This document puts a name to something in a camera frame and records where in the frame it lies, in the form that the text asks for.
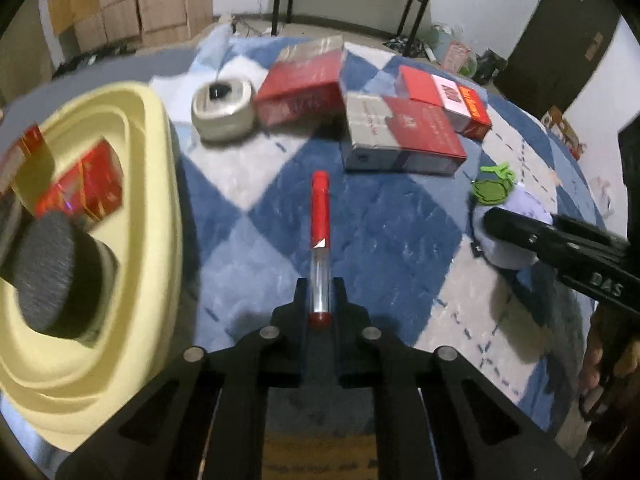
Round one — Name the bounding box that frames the black foam cylinder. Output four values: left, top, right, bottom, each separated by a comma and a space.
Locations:
0, 209, 122, 347

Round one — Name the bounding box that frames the shiny red box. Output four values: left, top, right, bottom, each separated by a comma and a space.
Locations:
34, 139, 124, 222

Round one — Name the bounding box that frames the red and grey box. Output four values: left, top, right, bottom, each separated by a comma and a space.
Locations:
341, 92, 469, 177

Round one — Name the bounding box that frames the person's right hand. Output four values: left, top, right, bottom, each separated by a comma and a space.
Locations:
577, 310, 640, 428

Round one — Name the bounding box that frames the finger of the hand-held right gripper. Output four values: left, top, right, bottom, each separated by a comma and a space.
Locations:
482, 207, 566, 267

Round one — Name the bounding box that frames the pile of plastic bags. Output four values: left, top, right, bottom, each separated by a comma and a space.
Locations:
429, 22, 508, 86

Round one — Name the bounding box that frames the black folding table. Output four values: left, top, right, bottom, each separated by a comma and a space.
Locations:
271, 0, 453, 57

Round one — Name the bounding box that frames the light wooden cabinet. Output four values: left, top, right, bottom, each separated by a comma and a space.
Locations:
46, 0, 217, 54

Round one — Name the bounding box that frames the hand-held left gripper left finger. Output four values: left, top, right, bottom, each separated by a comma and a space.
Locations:
55, 277, 308, 480

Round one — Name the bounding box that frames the green felt keychain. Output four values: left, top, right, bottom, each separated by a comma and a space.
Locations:
469, 162, 517, 207

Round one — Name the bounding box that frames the round white device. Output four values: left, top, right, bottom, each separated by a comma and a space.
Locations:
191, 77, 257, 144

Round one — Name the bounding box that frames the red box with grey end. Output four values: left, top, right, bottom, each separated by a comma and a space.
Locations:
254, 35, 349, 127

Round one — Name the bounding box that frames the dark door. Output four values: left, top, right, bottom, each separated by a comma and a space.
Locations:
497, 0, 622, 117

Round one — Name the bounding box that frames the small red box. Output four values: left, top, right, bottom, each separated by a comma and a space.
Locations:
0, 124, 47, 197

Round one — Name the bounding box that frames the red clear pen tube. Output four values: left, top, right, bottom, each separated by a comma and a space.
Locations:
309, 171, 332, 329

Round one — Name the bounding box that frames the purple round pad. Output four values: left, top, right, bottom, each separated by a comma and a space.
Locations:
474, 187, 557, 269

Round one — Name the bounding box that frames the red and white box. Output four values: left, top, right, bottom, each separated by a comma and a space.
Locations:
397, 65, 494, 141

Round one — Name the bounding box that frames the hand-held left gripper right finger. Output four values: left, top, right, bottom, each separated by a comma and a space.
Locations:
332, 277, 583, 480

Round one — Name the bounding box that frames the cream yellow plastic basin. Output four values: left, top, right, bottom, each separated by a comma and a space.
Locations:
0, 82, 185, 453

